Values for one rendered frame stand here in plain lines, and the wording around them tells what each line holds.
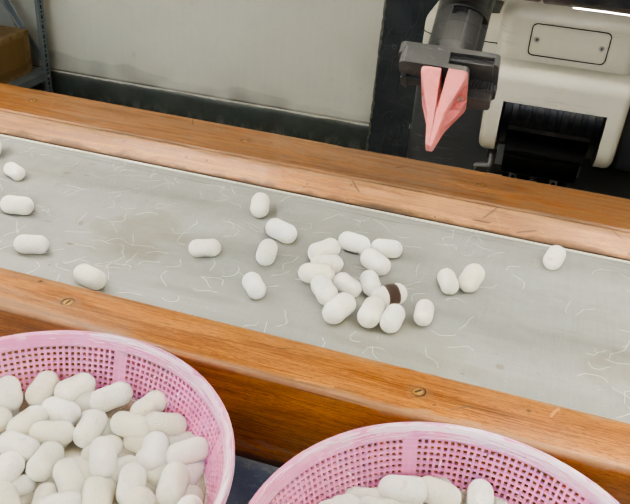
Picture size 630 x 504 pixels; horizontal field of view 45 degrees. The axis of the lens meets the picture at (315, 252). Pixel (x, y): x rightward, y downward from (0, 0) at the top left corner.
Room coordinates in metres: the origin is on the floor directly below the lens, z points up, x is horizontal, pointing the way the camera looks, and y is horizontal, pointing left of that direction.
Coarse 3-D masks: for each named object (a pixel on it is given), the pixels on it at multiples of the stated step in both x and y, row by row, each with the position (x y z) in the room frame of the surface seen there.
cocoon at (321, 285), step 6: (318, 276) 0.61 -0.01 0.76; (324, 276) 0.61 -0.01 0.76; (312, 282) 0.61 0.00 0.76; (318, 282) 0.61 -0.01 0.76; (324, 282) 0.60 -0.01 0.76; (330, 282) 0.61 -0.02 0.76; (312, 288) 0.61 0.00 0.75; (318, 288) 0.60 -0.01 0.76; (324, 288) 0.59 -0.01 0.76; (330, 288) 0.59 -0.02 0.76; (336, 288) 0.60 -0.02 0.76; (318, 294) 0.59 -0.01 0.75; (324, 294) 0.59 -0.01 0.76; (330, 294) 0.59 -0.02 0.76; (336, 294) 0.59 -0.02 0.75; (318, 300) 0.59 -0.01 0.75; (324, 300) 0.59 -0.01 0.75
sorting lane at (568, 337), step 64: (0, 192) 0.77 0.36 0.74; (64, 192) 0.78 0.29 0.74; (128, 192) 0.80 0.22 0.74; (192, 192) 0.81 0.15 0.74; (256, 192) 0.82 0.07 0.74; (0, 256) 0.64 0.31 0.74; (64, 256) 0.65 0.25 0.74; (128, 256) 0.66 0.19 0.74; (192, 256) 0.66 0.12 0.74; (448, 256) 0.71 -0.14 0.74; (512, 256) 0.72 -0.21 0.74; (576, 256) 0.73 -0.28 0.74; (256, 320) 0.56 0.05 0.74; (320, 320) 0.57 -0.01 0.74; (448, 320) 0.59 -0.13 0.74; (512, 320) 0.60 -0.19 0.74; (576, 320) 0.60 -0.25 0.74; (512, 384) 0.50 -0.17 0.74; (576, 384) 0.51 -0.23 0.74
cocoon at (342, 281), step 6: (336, 276) 0.62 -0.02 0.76; (342, 276) 0.62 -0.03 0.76; (348, 276) 0.62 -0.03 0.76; (336, 282) 0.62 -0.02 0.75; (342, 282) 0.62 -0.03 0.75; (348, 282) 0.61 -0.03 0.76; (354, 282) 0.61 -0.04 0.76; (342, 288) 0.61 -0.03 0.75; (348, 288) 0.61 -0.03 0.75; (354, 288) 0.61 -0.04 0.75; (360, 288) 0.61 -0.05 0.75; (354, 294) 0.61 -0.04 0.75
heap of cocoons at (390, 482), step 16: (384, 480) 0.38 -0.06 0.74; (400, 480) 0.38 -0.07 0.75; (416, 480) 0.38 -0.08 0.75; (432, 480) 0.39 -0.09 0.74; (448, 480) 0.40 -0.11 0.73; (480, 480) 0.39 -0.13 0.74; (336, 496) 0.37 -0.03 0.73; (352, 496) 0.36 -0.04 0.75; (368, 496) 0.37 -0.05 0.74; (384, 496) 0.38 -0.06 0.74; (400, 496) 0.37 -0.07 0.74; (416, 496) 0.37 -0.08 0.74; (432, 496) 0.38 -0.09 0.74; (448, 496) 0.37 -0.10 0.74; (464, 496) 0.39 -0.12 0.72; (480, 496) 0.37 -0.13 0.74
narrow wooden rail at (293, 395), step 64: (0, 320) 0.52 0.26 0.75; (64, 320) 0.51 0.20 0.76; (128, 320) 0.51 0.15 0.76; (192, 320) 0.52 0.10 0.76; (256, 384) 0.46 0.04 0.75; (320, 384) 0.45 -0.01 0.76; (384, 384) 0.46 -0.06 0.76; (448, 384) 0.46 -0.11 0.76; (256, 448) 0.46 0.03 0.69; (576, 448) 0.41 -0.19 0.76
